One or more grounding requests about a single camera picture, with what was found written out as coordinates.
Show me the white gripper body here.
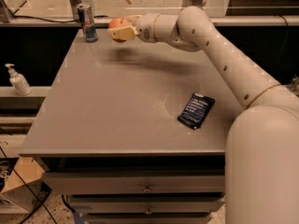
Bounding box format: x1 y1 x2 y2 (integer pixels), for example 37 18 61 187
136 13 159 43

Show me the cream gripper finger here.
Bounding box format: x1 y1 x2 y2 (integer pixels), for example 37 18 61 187
126 15 140 26
108 25 138 41

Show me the red apple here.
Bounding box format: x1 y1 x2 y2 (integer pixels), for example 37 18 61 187
108 17 130 43

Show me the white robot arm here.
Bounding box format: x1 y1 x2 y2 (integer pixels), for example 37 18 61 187
108 7 299 224

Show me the redbull can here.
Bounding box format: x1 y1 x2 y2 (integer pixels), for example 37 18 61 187
77 3 97 43

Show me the grey drawer cabinet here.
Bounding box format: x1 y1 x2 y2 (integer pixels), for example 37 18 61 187
19 26 244 224

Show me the dark blue snack packet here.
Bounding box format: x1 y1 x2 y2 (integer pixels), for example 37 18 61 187
178 93 215 130

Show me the white pump bottle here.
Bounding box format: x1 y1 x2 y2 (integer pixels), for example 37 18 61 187
6 63 32 96

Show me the top grey drawer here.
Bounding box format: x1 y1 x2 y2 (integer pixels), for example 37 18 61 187
42 171 225 195

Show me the grey drawer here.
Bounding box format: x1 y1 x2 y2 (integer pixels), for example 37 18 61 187
86 214 212 224
69 195 224 215
42 171 225 195

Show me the middle grey drawer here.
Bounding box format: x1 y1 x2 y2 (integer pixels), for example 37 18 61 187
69 195 224 215

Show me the cardboard box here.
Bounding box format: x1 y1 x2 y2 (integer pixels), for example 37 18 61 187
0 158 50 214

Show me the bottom grey drawer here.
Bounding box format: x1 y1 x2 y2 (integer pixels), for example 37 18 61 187
86 214 212 224

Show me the black cable behind glass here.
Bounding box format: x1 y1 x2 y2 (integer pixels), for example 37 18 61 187
8 0 109 24

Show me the black floor cable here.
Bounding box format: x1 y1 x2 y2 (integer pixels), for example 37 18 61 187
0 126 59 224

